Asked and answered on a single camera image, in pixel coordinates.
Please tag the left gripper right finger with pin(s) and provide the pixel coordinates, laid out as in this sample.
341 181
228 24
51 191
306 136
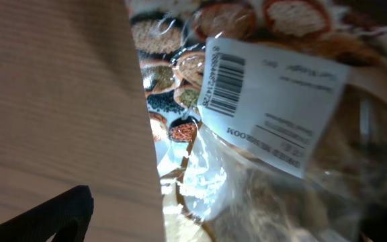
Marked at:
374 224

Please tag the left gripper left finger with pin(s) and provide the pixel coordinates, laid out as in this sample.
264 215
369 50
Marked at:
65 217

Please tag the beige snack pouch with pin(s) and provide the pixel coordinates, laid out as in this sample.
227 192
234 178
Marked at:
269 117

